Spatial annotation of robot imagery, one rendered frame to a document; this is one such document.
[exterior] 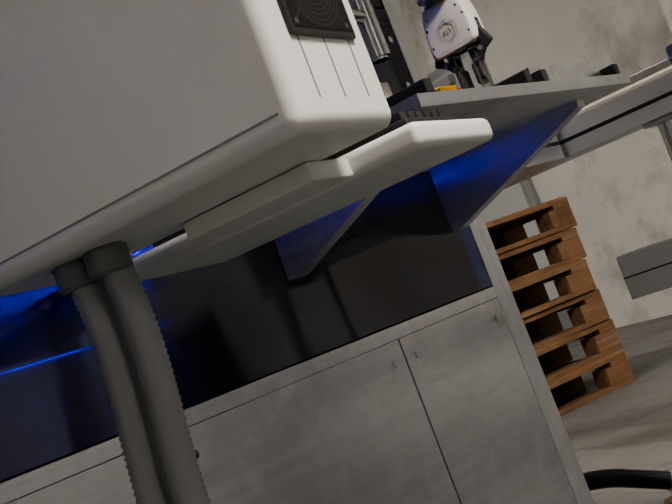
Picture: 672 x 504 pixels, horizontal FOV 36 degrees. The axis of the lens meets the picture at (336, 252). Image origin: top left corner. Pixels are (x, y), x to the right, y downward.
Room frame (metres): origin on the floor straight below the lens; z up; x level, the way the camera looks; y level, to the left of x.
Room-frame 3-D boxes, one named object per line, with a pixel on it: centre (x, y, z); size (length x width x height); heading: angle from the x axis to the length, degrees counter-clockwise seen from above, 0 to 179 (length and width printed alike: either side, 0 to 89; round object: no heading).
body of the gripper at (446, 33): (1.91, -0.35, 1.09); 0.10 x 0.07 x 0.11; 51
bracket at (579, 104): (1.95, -0.37, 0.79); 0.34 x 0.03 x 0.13; 51
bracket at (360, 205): (1.56, -0.05, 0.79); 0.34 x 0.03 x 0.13; 51
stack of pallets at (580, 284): (4.47, -0.32, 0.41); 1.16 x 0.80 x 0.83; 119
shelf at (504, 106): (1.76, -0.20, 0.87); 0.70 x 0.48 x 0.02; 141
